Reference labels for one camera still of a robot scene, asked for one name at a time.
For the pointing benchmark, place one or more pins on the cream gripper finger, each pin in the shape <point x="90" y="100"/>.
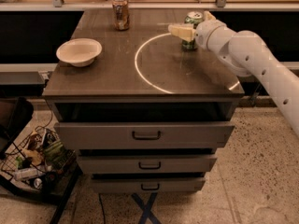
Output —
<point x="208" y="16"/>
<point x="183" y="31"/>

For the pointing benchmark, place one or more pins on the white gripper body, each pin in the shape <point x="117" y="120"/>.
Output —
<point x="206" y="34"/>

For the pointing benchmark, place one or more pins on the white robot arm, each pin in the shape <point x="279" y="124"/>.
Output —
<point x="245" y="54"/>

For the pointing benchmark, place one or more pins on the brown soda can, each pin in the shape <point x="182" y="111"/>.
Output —
<point x="121" y="14"/>

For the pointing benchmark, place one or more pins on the white paper bowl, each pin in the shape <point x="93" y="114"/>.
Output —
<point x="79" y="52"/>

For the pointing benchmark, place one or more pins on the grey drawer cabinet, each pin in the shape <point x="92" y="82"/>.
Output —
<point x="143" y="76"/>

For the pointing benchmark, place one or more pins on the top grey drawer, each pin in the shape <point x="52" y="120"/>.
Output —
<point x="80" y="135"/>

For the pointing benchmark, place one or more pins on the grey drawer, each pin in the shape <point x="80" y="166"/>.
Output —
<point x="186" y="184"/>
<point x="146" y="164"/>
<point x="80" y="135"/>

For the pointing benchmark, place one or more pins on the middle grey drawer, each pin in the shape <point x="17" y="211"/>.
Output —
<point x="146" y="164"/>

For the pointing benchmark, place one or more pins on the green snack bag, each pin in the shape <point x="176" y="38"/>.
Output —
<point x="53" y="151"/>

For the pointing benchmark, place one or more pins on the bottom grey drawer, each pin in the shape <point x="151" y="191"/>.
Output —
<point x="186" y="184"/>

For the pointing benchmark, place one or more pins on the black chair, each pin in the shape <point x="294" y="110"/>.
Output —
<point x="14" y="116"/>

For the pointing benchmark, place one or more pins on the clear plastic bottle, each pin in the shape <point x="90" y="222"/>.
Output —
<point x="28" y="173"/>

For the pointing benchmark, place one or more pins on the black wire basket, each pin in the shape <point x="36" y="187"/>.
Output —
<point x="29" y="154"/>

